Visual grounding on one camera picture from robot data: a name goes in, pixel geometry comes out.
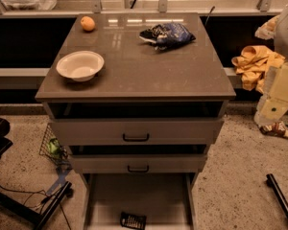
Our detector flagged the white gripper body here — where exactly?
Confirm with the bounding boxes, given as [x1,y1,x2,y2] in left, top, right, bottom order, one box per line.
[254,62,288,127]

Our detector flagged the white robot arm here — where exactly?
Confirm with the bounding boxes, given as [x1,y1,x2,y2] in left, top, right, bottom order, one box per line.
[254,5,288,126]

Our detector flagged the grey drawer cabinet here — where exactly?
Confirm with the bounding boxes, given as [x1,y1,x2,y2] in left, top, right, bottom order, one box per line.
[36,12,235,229]

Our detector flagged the top grey drawer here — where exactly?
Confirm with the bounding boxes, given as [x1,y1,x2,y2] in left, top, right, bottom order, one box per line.
[50,118,224,146]

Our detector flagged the grey drawer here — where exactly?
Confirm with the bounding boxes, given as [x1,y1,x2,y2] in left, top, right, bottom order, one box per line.
[69,154,206,173]
[50,118,224,146]

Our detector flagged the middle grey drawer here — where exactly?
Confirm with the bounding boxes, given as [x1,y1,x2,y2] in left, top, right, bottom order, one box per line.
[69,154,206,173]

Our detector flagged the bottom open drawer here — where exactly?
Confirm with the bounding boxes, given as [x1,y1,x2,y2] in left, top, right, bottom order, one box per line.
[84,173,197,230]

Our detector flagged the brown snack bag on floor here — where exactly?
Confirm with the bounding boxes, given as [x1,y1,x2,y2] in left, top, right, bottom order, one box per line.
[259,122,288,139]

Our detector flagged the yellow cloth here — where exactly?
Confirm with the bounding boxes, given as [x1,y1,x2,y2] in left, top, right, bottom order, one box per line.
[231,45,285,94]

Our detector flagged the black bar right floor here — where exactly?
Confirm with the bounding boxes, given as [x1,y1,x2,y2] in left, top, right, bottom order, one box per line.
[266,173,288,220]

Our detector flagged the blue chip bag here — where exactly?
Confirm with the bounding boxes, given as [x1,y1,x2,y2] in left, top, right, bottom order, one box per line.
[139,22,196,51]

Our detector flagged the white bowl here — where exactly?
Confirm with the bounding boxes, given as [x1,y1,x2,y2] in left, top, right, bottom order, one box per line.
[56,51,105,82]

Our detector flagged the orange fruit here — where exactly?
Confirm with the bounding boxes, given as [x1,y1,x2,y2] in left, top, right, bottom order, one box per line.
[81,16,95,32]

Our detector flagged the black stand leg left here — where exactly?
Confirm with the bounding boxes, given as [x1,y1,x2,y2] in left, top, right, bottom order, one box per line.
[0,182,72,230]

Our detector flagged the wire basket with green item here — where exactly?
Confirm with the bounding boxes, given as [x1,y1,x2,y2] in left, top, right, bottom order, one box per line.
[39,126,70,166]

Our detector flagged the black cable on floor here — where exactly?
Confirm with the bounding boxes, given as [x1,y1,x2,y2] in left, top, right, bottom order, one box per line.
[0,175,73,230]

